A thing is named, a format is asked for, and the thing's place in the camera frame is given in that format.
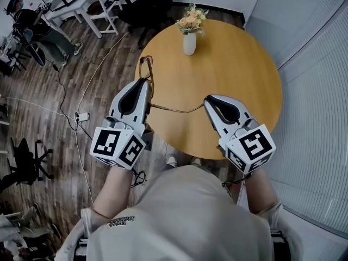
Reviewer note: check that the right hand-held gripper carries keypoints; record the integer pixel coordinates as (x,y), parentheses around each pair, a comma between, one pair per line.
(253,148)

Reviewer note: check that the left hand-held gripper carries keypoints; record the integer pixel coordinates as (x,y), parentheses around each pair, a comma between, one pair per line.
(108,145)

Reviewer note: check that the brown-framed eyeglasses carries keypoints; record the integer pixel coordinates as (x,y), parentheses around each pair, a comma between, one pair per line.
(174,110)

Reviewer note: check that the person's right forearm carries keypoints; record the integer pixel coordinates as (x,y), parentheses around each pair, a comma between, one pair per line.
(261,192)

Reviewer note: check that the person's left forearm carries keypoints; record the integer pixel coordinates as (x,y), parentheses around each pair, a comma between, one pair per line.
(114,192)

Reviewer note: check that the white power strip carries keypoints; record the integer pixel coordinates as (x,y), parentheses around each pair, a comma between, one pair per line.
(82,117)

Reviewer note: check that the person's right shoe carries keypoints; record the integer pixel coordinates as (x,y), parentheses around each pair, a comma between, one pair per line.
(195,162)

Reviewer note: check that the person's shoe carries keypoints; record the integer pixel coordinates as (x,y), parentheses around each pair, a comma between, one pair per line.
(195,162)
(171,162)

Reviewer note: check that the person's left shoe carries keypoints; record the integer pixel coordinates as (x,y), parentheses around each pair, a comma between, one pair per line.
(171,162)

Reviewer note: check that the white ceramic vase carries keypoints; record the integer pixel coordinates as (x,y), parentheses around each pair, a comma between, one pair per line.
(189,44)

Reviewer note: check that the white window blind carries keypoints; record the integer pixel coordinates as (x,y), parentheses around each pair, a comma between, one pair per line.
(315,118)

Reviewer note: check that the white wooden chair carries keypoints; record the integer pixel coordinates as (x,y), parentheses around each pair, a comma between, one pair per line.
(104,15)

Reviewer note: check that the black office chair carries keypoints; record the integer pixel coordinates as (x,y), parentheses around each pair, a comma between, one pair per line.
(24,162)
(149,9)

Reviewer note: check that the yellow flower bouquet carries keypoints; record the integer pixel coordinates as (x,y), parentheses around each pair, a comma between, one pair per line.
(191,20)

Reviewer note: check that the person's light t-shirt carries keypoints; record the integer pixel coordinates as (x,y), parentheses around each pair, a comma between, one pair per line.
(185,216)

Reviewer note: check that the white desk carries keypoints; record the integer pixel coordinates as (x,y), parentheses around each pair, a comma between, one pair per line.
(73,8)

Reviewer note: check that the small white table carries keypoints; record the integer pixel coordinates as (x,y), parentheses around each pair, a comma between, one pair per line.
(9,53)

